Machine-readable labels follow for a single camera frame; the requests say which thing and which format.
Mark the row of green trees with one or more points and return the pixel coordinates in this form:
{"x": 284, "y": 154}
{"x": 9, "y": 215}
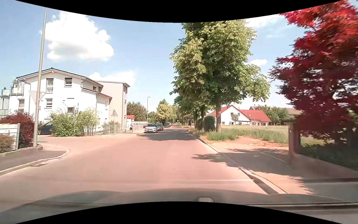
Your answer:
{"x": 194, "y": 113}

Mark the silver car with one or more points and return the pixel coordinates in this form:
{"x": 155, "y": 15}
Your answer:
{"x": 151, "y": 128}

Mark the distant green trees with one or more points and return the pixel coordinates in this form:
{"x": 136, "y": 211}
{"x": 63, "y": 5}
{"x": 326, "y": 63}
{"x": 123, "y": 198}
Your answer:
{"x": 138, "y": 111}

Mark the small red-roofed building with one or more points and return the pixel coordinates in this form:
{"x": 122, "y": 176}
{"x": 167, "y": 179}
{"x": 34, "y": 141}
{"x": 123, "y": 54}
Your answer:
{"x": 130, "y": 119}

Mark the person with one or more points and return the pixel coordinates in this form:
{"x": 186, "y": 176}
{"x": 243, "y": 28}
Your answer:
{"x": 131, "y": 127}

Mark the tall green tree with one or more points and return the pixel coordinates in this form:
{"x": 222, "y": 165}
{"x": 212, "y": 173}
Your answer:
{"x": 216, "y": 68}

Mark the white house with red roof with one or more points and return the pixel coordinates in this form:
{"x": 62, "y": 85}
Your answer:
{"x": 238, "y": 115}

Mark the beige multi-storey building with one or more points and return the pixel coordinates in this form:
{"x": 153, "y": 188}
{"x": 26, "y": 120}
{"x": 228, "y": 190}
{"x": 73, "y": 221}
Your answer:
{"x": 118, "y": 99}

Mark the grey asphalt road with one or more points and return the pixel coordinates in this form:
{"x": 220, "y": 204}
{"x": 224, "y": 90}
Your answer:
{"x": 141, "y": 161}

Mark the triangular road sign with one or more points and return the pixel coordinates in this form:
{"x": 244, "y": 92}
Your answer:
{"x": 114, "y": 118}

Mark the grass field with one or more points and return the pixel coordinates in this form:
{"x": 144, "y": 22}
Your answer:
{"x": 259, "y": 132}

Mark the car's own bonnet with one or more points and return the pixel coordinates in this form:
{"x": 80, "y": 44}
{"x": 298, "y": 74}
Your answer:
{"x": 154, "y": 196}

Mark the trees behind houses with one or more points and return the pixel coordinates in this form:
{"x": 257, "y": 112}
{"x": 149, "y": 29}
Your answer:
{"x": 273, "y": 113}

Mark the pale pavement with kerb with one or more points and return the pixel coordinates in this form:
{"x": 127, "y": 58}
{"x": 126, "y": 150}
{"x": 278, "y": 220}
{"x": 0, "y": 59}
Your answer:
{"x": 259, "y": 161}

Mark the green bushes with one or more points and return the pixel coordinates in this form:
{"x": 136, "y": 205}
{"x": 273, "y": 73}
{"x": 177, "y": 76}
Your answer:
{"x": 73, "y": 123}

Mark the white multi-storey house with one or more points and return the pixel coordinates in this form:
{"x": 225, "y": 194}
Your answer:
{"x": 61, "y": 96}

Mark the dark blue parked car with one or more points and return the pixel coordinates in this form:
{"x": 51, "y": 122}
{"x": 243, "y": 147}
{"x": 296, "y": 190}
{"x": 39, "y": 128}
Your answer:
{"x": 45, "y": 128}

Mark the red-leaved bush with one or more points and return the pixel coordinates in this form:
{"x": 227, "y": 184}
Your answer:
{"x": 22, "y": 126}

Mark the red-leaved tree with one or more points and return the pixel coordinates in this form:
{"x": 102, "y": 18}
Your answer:
{"x": 331, "y": 71}

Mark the dark green hedge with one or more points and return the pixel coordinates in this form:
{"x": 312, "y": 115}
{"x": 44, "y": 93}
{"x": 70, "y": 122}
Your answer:
{"x": 340, "y": 155}

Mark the grey pavement with kerb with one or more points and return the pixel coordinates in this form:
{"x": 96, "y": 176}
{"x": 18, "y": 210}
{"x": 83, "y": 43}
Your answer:
{"x": 8, "y": 160}

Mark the distant lamp post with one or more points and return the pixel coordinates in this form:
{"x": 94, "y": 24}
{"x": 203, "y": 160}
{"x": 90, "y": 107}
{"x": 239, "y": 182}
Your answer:
{"x": 147, "y": 109}

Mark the brown fence post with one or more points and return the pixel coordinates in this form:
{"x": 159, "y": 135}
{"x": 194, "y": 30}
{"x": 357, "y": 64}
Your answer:
{"x": 294, "y": 138}

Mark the tall grey lamp post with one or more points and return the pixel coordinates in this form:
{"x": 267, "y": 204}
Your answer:
{"x": 39, "y": 77}

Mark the triangular sign on post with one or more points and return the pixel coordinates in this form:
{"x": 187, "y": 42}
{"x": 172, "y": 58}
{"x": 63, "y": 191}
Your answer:
{"x": 35, "y": 96}

